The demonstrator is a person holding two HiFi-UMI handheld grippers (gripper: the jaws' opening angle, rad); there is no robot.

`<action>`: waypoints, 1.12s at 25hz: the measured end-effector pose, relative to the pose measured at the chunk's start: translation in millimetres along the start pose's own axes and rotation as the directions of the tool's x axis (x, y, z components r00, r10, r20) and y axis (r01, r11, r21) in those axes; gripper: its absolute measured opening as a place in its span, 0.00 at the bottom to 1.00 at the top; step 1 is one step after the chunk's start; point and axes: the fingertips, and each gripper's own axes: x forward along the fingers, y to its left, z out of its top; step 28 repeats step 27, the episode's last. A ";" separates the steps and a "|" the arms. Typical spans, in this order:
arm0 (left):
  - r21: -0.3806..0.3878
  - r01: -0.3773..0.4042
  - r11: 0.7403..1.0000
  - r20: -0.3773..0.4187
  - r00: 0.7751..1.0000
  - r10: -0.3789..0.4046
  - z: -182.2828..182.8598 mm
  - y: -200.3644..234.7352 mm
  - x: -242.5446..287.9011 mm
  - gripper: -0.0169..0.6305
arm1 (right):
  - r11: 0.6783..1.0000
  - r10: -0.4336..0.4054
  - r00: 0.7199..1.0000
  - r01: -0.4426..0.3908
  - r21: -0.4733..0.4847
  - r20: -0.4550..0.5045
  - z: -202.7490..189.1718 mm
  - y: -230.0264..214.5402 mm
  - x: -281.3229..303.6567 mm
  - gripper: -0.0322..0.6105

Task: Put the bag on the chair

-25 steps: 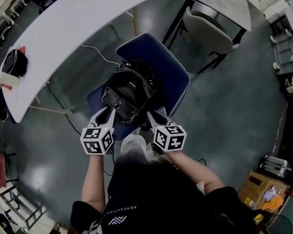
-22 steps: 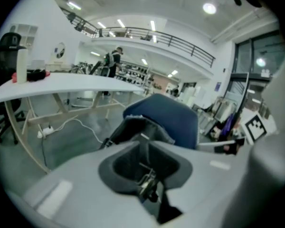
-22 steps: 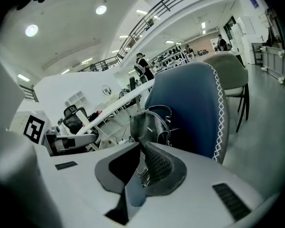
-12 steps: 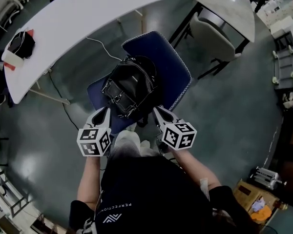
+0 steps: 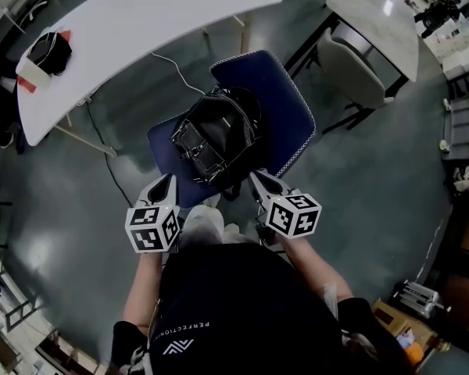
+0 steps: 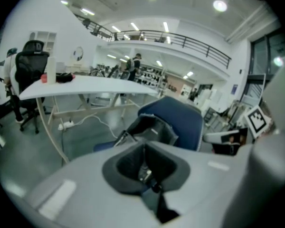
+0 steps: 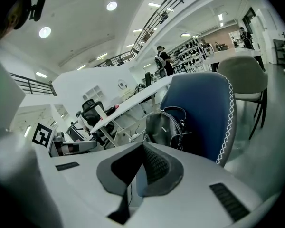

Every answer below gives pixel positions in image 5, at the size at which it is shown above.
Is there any white box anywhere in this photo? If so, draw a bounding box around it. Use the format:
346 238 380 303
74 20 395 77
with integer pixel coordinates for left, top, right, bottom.
15 59 52 90

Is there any silver machine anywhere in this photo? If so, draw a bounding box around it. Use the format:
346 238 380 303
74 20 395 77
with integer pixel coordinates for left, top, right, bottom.
390 279 453 320

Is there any white curved table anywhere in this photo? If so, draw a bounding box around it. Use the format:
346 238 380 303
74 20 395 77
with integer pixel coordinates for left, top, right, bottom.
15 0 285 158

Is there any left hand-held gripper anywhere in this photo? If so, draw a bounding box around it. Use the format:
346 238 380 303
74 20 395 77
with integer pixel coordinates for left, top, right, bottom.
124 173 181 254

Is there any white bag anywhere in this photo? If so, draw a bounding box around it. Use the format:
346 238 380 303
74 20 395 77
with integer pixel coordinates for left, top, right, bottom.
452 165 469 193

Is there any person's dark t-shirt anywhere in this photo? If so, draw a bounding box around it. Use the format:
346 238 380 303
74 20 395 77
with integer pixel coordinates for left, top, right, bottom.
111 242 411 375

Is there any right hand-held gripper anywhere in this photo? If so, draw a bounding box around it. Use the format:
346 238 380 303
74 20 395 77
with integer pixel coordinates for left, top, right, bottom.
249 168 323 241

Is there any grey upholstered chair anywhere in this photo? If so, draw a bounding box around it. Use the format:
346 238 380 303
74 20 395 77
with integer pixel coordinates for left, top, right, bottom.
317 27 396 135

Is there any open wooden box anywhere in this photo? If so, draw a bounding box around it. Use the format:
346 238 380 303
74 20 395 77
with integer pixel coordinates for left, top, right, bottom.
34 330 98 375

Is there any grey cart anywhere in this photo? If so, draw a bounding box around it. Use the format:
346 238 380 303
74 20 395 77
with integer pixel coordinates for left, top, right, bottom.
439 91 469 159

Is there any person's left forearm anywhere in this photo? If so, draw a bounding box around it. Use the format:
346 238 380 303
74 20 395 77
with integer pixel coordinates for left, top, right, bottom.
123 252 166 327

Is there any cardboard box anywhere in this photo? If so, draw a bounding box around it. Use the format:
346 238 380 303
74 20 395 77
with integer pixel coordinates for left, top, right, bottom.
371 298 441 366

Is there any person's right forearm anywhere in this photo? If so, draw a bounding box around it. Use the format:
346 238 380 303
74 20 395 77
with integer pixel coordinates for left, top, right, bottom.
283 234 355 308

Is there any orange cloth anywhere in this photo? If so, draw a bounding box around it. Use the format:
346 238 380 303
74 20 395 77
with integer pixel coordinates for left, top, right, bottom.
404 341 425 366

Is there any black cable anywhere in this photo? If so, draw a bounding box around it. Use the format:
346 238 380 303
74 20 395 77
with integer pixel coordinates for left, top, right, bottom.
85 102 136 209

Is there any marble table with black legs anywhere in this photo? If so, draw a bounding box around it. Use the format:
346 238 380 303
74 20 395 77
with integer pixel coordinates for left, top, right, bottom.
283 0 420 102

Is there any black cloth bundle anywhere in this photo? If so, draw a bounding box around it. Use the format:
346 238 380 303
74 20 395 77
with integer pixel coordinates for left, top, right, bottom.
26 31 73 77

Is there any black metal rack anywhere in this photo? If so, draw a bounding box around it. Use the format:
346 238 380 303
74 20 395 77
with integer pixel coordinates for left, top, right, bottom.
0 248 44 331

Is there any black leather handbag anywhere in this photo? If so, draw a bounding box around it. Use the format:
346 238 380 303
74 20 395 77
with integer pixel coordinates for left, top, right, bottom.
169 85 263 201

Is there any blue chair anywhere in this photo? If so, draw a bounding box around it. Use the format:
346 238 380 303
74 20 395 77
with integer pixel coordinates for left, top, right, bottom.
146 49 317 210

